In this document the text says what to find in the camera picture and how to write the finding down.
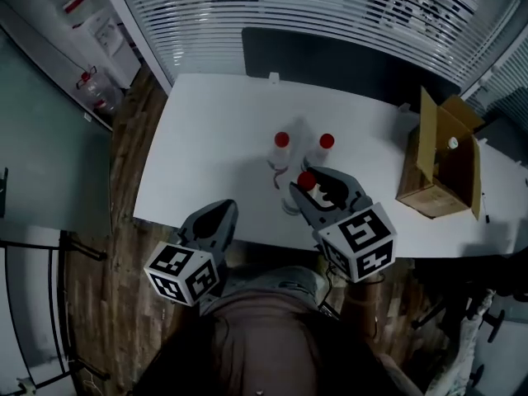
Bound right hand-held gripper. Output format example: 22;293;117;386
289;165;398;283

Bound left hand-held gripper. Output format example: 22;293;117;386
144;199;241;307

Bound clear red-capped bottle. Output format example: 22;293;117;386
305;133;337;169
280;171;328;216
266;131;299;173

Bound person's right forearm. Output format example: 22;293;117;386
341;273;384;333

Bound person's grey trousers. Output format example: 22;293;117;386
218;265;329;309

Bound brown cardboard box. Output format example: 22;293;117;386
394;85;487;221

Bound dark desk partition panel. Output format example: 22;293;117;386
240;26;462;100

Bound clear white-capped bottle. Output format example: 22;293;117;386
436;136;461;168

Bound person's brown shirt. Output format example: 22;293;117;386
155;299;417;396

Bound black metal rack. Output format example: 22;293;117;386
0;228;111;389

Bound black office chair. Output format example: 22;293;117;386
411;243;528;396

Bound white window blinds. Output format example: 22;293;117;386
110;0;528;111

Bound white water dispenser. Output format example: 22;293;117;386
72;8;144;91

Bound clear dispenser water bottle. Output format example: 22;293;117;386
48;0;105;29

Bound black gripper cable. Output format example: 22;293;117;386
316;262;346;318

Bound clear red-handled water jug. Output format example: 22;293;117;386
74;65;125;113

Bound black door handle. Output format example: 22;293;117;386
0;166;10;219

